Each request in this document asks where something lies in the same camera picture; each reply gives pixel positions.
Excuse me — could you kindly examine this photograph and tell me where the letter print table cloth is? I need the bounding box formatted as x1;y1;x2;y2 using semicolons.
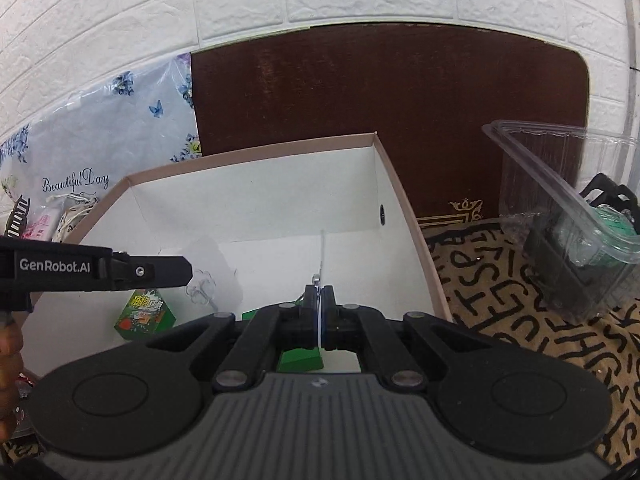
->
0;224;640;472

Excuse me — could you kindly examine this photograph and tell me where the floral plastic bag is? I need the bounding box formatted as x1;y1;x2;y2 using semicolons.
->
0;52;204;247

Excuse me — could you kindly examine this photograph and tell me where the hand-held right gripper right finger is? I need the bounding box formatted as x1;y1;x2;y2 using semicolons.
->
322;285;495;392

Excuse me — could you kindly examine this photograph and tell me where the dark brown wooden board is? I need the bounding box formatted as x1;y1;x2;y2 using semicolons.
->
189;22;591;222

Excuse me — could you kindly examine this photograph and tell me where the plant print green box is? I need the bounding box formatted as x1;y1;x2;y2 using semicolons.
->
113;288;177;342

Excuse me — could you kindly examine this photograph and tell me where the green plastic object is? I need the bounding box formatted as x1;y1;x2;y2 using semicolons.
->
591;204;639;242

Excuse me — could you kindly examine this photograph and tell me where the white cable bundle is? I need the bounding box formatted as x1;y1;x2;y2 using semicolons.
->
49;194;99;241

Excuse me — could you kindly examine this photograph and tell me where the pink white packet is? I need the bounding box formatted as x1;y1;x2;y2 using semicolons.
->
27;209;62;241

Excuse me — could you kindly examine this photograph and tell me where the brown cardboard box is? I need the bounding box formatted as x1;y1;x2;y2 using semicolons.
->
22;132;454;382

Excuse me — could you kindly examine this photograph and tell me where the person's left hand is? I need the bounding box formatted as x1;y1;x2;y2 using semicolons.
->
0;319;25;442

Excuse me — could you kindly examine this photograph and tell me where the clear plastic container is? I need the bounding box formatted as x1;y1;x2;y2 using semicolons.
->
481;119;640;326

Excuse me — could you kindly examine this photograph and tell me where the dark hair claw clip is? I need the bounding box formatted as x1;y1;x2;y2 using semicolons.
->
4;197;31;239

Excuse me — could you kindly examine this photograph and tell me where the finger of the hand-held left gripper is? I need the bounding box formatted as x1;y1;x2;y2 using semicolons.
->
111;252;194;292

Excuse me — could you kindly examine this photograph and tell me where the black plastic object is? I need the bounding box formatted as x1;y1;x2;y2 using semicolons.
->
529;173;637;312

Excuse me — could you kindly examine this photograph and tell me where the long green box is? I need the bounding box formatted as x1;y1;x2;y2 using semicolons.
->
242;310;324;374

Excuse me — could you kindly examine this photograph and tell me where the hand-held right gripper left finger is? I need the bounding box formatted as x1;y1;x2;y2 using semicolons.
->
145;285;321;392

